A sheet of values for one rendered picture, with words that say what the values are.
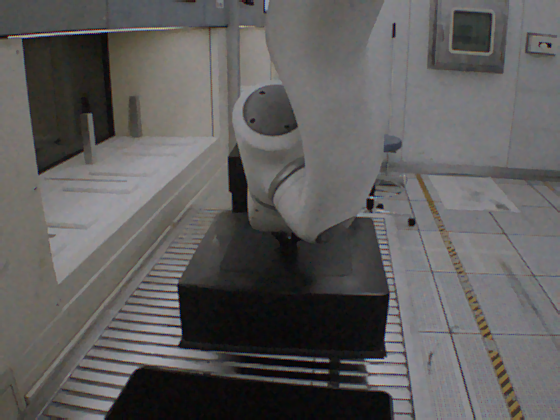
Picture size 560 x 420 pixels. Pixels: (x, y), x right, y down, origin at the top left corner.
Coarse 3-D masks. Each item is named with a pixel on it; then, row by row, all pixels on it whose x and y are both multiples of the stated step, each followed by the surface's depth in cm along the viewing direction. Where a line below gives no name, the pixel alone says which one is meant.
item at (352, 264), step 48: (240, 240) 79; (288, 240) 73; (336, 240) 79; (192, 288) 65; (240, 288) 65; (288, 288) 65; (336, 288) 65; (384, 288) 65; (192, 336) 68; (240, 336) 67; (288, 336) 67; (336, 336) 66; (384, 336) 66
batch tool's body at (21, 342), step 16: (0, 224) 58; (0, 240) 58; (0, 256) 58; (0, 272) 58; (0, 288) 58; (0, 304) 58; (16, 304) 61; (0, 320) 58; (16, 320) 61; (0, 336) 58; (16, 336) 61; (0, 352) 58; (16, 352) 61; (0, 368) 58; (0, 384) 64; (0, 400) 64; (16, 400) 68; (0, 416) 64; (16, 416) 68
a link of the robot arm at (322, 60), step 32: (288, 0) 35; (320, 0) 34; (352, 0) 34; (288, 32) 37; (320, 32) 36; (352, 32) 36; (288, 64) 39; (320, 64) 38; (352, 64) 39; (288, 96) 40; (320, 96) 39; (352, 96) 40; (320, 128) 40; (352, 128) 41; (320, 160) 41; (352, 160) 42; (288, 192) 48; (320, 192) 43; (352, 192) 44; (288, 224) 50; (320, 224) 46
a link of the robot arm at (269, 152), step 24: (264, 96) 48; (240, 120) 47; (264, 120) 47; (288, 120) 47; (240, 144) 49; (264, 144) 46; (288, 144) 46; (264, 168) 49; (288, 168) 48; (264, 192) 52
